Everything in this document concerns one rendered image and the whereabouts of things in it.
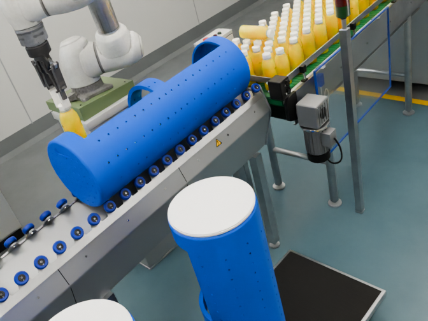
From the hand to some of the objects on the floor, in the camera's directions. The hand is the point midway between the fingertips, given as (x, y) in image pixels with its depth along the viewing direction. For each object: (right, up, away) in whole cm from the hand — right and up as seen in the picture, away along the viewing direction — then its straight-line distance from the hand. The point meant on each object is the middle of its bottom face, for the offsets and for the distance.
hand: (60, 98), depth 169 cm
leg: (+87, -69, +108) cm, 154 cm away
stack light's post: (+137, -50, +114) cm, 185 cm away
